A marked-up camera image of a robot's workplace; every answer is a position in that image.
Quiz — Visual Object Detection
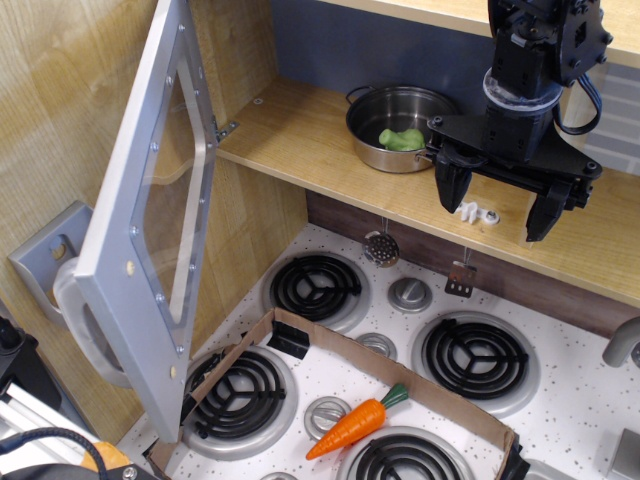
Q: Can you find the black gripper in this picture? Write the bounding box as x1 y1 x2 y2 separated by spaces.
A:
428 104 602 242

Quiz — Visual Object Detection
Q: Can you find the grey toy microwave door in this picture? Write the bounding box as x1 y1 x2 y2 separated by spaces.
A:
54 1 217 443

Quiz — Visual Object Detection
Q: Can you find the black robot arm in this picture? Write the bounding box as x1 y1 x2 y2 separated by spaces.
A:
427 1 613 242

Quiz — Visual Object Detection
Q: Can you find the white door latch clip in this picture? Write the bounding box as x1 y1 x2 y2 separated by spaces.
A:
455 201 500 226

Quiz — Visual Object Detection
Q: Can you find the green toy vegetable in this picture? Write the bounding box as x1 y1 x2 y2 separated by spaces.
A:
378 129 426 152

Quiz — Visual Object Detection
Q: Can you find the hanging toy spatula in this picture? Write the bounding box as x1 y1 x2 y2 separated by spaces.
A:
444 247 477 298

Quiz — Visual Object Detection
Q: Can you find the stainless steel pot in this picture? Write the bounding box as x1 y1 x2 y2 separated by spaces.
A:
345 86 459 174

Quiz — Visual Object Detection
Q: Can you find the hanging toy strainer spoon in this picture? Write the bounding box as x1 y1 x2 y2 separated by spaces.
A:
363 217 400 268

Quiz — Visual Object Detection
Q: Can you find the grey stove knob back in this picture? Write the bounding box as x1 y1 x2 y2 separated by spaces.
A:
387 277 433 313

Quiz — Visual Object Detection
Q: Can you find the grey stove knob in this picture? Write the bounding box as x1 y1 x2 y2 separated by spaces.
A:
387 277 433 313
304 396 351 440
356 332 397 361

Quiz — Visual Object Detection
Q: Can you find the back right stove burner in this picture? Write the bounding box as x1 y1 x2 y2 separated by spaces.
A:
410 311 541 418

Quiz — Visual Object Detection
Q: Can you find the stove burner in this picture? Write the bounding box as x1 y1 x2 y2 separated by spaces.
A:
183 346 299 461
261 251 371 333
335 426 475 480
410 311 541 418

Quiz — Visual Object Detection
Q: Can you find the grey stove knob middle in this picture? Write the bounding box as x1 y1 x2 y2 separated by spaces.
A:
356 332 397 361

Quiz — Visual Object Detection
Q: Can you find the grey toy faucet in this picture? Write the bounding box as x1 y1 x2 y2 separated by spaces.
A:
602 317 640 368

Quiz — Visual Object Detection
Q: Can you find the back left stove burner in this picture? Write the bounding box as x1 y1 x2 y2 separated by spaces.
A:
261 251 371 333

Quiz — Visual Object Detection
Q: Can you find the orange toy carrot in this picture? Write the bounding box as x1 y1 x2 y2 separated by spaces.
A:
305 383 409 461

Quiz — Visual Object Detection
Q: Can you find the front right stove burner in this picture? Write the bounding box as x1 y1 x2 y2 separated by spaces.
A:
335 426 475 480

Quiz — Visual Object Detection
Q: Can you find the grey stove knob front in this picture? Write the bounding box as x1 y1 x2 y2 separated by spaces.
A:
304 396 351 440

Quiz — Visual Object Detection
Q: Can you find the front left stove burner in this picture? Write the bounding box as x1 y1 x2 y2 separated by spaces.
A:
183 346 299 461

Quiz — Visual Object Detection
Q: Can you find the orange cloth piece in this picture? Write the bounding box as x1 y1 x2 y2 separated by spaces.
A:
80 441 131 472

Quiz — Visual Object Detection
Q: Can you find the black device at left edge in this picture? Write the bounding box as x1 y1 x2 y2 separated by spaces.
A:
1 317 62 410

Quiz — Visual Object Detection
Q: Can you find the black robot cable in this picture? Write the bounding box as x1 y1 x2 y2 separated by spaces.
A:
552 74 603 137

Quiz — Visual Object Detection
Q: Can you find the grey wall phone holder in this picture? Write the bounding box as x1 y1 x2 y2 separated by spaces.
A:
8 201 93 329

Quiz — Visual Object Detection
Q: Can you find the black braided cable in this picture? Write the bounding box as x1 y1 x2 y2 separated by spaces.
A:
0 426 109 480

